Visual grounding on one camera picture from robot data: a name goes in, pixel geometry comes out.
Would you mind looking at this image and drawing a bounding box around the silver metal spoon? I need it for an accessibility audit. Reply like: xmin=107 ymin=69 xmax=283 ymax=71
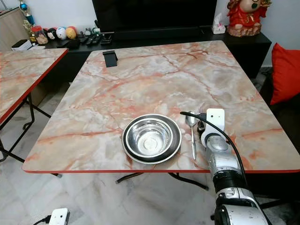
xmin=185 ymin=112 xmax=199 ymax=161

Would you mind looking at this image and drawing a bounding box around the stainless steel bowl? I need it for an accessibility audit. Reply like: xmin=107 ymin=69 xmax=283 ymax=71
xmin=126 ymin=117 xmax=178 ymax=158

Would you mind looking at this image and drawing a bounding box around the marble folding table red edge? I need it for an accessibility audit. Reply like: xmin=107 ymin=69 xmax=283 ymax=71
xmin=0 ymin=48 xmax=69 ymax=163
xmin=22 ymin=40 xmax=300 ymax=191

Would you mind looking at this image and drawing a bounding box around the dark plate with light rim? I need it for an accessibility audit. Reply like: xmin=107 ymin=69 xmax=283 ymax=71
xmin=122 ymin=113 xmax=183 ymax=165

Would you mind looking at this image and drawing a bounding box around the red cushion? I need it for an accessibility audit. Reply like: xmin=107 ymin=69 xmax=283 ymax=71
xmin=270 ymin=43 xmax=300 ymax=106

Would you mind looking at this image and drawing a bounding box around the white tissue pack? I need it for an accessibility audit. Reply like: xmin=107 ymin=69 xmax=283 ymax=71
xmin=212 ymin=13 xmax=228 ymax=35

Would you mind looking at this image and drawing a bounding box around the black phone stand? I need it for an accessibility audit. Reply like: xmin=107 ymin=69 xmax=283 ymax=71
xmin=103 ymin=50 xmax=119 ymax=68

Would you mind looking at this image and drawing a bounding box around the red festive figurine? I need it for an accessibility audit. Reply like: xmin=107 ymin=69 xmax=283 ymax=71
xmin=227 ymin=0 xmax=270 ymax=38

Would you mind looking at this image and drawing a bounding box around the black flat television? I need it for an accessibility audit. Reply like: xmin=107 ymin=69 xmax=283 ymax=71
xmin=92 ymin=0 xmax=218 ymax=33

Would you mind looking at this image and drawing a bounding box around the small white box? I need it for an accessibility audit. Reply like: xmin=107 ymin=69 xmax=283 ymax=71
xmin=11 ymin=39 xmax=33 ymax=52

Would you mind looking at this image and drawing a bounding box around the light wooden cabinet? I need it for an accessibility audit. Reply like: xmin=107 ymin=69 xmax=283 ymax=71
xmin=0 ymin=7 xmax=29 ymax=52

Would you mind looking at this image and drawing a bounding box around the red lidded snack jar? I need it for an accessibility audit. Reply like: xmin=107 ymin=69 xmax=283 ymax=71
xmin=31 ymin=26 xmax=48 ymax=46

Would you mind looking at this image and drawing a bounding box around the gold trophy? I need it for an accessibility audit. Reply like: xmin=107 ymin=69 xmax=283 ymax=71
xmin=19 ymin=0 xmax=36 ymax=30

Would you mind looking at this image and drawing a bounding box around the orange ball figure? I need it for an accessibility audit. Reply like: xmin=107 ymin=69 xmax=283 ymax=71
xmin=66 ymin=26 xmax=78 ymax=40

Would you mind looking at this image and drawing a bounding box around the black and white ball figure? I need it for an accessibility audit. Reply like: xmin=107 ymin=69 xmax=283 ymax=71
xmin=45 ymin=28 xmax=58 ymax=41

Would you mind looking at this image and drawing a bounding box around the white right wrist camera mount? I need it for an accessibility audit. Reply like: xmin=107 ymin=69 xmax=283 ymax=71
xmin=201 ymin=108 xmax=226 ymax=149

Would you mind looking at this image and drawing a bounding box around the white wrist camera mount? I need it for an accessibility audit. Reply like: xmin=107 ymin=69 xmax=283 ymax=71
xmin=201 ymin=108 xmax=226 ymax=149
xmin=49 ymin=208 xmax=70 ymax=225

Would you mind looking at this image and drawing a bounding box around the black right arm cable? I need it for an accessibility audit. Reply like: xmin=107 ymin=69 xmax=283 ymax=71
xmin=180 ymin=111 xmax=248 ymax=182

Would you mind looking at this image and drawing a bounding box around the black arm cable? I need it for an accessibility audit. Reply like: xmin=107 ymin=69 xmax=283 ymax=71
xmin=180 ymin=111 xmax=248 ymax=182
xmin=33 ymin=215 xmax=52 ymax=225

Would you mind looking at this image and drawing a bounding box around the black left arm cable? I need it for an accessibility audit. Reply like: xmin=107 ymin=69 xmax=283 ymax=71
xmin=33 ymin=215 xmax=52 ymax=225

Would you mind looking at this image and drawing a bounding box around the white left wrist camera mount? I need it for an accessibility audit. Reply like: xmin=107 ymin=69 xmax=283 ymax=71
xmin=49 ymin=208 xmax=70 ymax=225

